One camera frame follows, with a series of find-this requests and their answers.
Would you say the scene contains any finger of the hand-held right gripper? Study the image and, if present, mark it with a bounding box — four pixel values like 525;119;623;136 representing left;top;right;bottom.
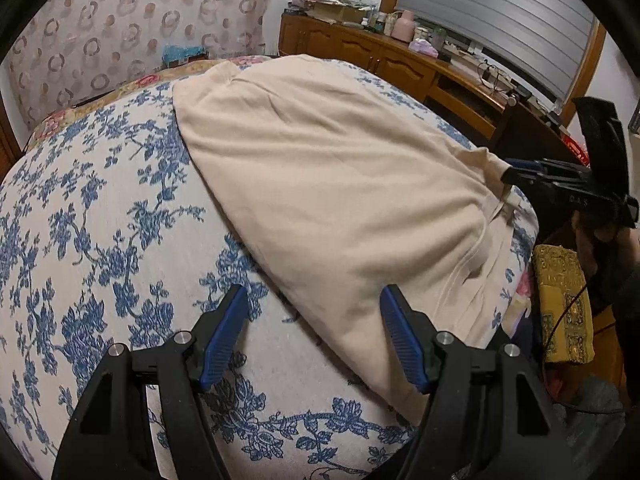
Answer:
504;157;590;173
500;166;568;192

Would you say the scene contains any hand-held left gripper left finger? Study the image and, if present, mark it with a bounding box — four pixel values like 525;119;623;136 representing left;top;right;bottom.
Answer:
51;284;249;480

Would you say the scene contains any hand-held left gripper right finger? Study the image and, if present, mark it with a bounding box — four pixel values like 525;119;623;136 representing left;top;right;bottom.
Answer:
379;284;584;480

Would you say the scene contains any beige shirt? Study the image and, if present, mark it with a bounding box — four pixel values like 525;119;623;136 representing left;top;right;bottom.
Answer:
171;54;539;426

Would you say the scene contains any person's right hand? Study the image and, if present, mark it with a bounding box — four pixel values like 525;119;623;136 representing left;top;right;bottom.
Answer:
572;210;632;281

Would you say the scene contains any yellow patterned cushion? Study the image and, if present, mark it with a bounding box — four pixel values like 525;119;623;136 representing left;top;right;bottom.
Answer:
531;243;596;365

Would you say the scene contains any grey window blind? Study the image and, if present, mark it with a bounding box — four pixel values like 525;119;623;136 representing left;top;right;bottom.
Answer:
394;0;609;102

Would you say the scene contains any pink bottle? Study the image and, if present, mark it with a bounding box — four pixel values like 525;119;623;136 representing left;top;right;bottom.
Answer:
391;9;416;42

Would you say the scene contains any blue floral white blanket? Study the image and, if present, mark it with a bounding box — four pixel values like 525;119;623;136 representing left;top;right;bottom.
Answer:
0;57;542;480

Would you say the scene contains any grey cloth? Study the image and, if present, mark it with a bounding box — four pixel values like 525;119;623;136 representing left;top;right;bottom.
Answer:
562;374;627;466

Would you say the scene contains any wooden cabinet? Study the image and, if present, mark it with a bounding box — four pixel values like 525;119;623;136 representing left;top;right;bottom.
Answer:
278;12;507;142

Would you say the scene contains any pile of boxes and papers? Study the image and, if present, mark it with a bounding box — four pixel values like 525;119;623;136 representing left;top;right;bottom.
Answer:
285;0;379;26

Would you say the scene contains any pink flower print quilt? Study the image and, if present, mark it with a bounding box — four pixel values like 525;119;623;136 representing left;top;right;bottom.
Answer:
25;55;274;154

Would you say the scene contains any teal cloth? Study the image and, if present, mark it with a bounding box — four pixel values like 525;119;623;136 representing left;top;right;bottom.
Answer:
162;43;210;67

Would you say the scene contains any black cable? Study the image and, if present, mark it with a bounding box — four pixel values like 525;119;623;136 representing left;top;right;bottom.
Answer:
544;280;627;413

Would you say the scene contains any ring patterned curtain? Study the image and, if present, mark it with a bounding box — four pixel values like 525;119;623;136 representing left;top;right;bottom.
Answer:
2;0;284;132

